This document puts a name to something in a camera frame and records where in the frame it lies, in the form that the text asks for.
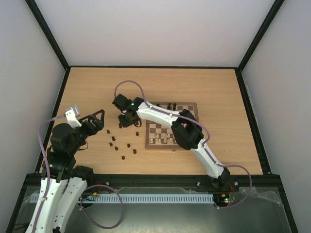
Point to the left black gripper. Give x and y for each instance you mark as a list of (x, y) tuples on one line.
[(99, 125)]

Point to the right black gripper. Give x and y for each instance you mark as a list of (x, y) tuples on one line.
[(124, 120)]

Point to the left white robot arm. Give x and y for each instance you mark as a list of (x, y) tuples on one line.
[(63, 181)]

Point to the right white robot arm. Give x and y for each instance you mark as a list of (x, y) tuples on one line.
[(216, 171)]

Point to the wooden chess board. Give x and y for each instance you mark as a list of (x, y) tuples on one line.
[(182, 132)]

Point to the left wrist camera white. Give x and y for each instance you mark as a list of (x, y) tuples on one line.
[(71, 115)]

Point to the white slotted cable duct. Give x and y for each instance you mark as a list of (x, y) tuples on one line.
[(151, 198)]

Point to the black aluminium frame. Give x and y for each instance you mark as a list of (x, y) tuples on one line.
[(266, 180)]

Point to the metal base plate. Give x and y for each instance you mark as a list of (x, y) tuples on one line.
[(260, 213)]

